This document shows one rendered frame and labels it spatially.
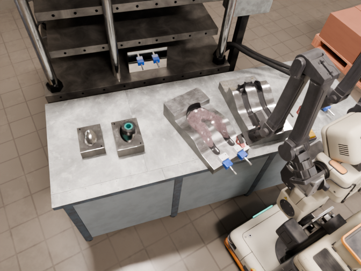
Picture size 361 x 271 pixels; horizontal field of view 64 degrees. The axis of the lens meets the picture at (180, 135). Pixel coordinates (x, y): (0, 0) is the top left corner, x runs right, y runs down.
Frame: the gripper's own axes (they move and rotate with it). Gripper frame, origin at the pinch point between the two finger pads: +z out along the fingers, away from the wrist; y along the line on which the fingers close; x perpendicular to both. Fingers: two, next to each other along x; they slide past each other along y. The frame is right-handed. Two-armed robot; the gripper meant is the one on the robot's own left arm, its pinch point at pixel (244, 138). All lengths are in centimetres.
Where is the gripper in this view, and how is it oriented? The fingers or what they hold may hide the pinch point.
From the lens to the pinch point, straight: 153.6
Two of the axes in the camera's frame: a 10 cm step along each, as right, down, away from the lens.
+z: -2.9, 1.9, 9.4
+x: 4.2, 9.1, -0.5
